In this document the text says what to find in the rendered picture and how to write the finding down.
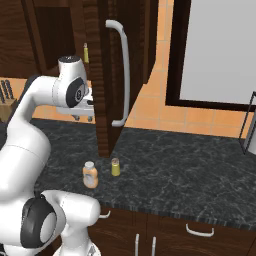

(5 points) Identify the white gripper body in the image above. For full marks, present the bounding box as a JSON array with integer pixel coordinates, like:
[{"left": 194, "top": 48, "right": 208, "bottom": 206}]
[{"left": 55, "top": 104, "right": 95, "bottom": 118}]

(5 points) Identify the dark wood cabinet door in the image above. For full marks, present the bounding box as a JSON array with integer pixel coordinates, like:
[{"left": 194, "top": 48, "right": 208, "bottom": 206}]
[
  {"left": 20, "top": 0, "right": 85, "bottom": 77},
  {"left": 82, "top": 0, "right": 160, "bottom": 158}
]

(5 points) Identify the yellow shaker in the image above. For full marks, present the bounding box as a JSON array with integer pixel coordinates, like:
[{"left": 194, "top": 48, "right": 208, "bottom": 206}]
[
  {"left": 110, "top": 157, "right": 121, "bottom": 177},
  {"left": 83, "top": 42, "right": 90, "bottom": 65}
]

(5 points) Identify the orange condiment bottle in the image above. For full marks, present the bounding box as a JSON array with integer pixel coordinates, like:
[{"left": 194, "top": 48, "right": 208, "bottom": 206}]
[{"left": 82, "top": 160, "right": 100, "bottom": 190}]

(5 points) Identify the wooden knife block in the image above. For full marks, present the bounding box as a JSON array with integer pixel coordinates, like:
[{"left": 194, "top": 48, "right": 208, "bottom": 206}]
[{"left": 0, "top": 79, "right": 18, "bottom": 123}]

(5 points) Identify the dark wood drawer front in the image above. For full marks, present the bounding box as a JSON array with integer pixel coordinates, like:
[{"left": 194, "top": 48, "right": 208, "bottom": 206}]
[
  {"left": 145, "top": 213, "right": 256, "bottom": 249},
  {"left": 94, "top": 205, "right": 148, "bottom": 233}
]

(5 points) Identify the dark wood cupboard door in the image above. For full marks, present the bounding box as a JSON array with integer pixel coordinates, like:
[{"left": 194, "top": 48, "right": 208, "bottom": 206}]
[
  {"left": 87, "top": 223, "right": 148, "bottom": 256},
  {"left": 146, "top": 231, "right": 251, "bottom": 256}
]

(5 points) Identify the dark framed window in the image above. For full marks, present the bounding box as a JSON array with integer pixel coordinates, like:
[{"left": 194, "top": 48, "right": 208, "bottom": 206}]
[{"left": 165, "top": 0, "right": 256, "bottom": 113}]

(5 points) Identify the white curved door handle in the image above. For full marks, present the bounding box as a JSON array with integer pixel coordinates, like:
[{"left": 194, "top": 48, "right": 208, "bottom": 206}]
[{"left": 105, "top": 19, "right": 131, "bottom": 128}]

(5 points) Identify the white drawer handle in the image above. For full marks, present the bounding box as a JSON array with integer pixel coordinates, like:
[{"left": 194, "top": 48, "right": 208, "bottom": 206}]
[
  {"left": 98, "top": 210, "right": 112, "bottom": 220},
  {"left": 185, "top": 223, "right": 215, "bottom": 238}
]

